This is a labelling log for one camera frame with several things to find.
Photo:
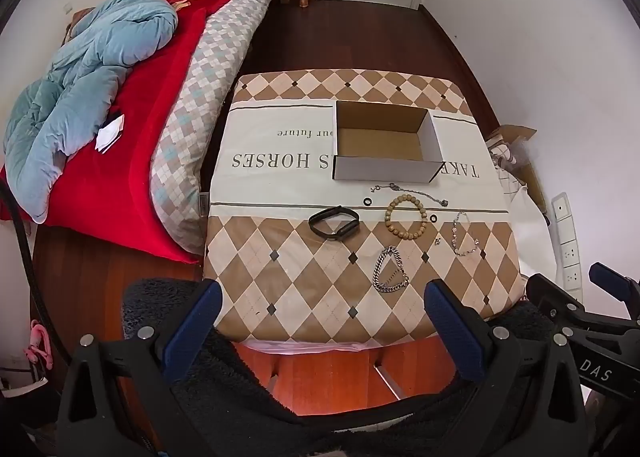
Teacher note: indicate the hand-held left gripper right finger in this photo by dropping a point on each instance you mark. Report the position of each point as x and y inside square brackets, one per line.
[452, 332]

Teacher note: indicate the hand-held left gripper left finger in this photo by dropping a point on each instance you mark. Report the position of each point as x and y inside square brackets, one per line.
[199, 314]

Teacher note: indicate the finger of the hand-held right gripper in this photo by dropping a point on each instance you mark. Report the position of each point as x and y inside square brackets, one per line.
[547, 294]
[607, 279]

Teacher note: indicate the black wristband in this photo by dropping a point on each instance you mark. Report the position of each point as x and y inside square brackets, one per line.
[330, 233]

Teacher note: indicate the white cardboard box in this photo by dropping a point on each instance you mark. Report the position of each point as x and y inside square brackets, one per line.
[380, 169]

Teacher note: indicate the white power strip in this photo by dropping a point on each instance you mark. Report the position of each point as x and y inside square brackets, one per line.
[567, 237]

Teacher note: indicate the white plastic sheet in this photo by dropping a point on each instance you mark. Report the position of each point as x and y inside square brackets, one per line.
[530, 237]

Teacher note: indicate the dark fuzzy clothing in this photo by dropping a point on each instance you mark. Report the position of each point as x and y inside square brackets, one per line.
[225, 387]

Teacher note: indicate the metal table leg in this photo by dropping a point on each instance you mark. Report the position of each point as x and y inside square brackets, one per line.
[387, 374]

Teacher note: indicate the brown cardboard pieces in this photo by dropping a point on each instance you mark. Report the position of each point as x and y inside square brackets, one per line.
[515, 134]

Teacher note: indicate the pink object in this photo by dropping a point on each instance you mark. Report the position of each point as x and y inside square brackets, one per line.
[37, 342]

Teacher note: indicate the bed with red blanket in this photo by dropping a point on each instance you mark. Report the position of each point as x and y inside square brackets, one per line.
[125, 167]

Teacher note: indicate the white paper packet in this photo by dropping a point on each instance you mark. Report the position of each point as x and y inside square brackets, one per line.
[110, 134]

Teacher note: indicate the checkered bed cover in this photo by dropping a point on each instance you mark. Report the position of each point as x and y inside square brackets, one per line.
[200, 102]

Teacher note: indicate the light blue quilt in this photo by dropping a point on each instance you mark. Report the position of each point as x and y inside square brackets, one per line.
[75, 87]

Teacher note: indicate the brown pillow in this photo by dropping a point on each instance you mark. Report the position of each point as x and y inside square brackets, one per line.
[77, 22]

